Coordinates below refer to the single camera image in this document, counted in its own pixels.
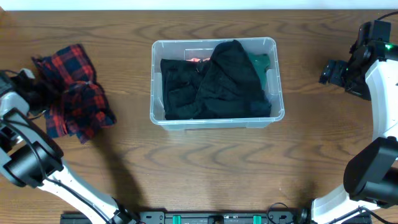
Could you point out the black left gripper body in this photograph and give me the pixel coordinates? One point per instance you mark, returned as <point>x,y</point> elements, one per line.
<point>32,94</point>

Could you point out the pink cloth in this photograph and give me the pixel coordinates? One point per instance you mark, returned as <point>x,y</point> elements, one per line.
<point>198,60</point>

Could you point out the black mounting rail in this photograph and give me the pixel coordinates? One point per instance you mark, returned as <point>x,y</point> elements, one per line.
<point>274,216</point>

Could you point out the dark green cloth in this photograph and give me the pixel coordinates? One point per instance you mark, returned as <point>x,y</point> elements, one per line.
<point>261,68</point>

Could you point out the clear plastic storage bin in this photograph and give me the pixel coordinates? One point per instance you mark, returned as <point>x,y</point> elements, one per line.
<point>203,48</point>

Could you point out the red navy plaid shirt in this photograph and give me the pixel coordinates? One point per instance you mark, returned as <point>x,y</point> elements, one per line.
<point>80,107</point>

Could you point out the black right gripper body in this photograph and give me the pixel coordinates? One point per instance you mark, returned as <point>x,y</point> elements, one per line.
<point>354,81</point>

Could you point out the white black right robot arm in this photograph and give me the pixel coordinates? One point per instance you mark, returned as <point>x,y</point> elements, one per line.
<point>370,180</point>

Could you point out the black garment pile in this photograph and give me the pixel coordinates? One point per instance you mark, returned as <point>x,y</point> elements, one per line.
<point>225,86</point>

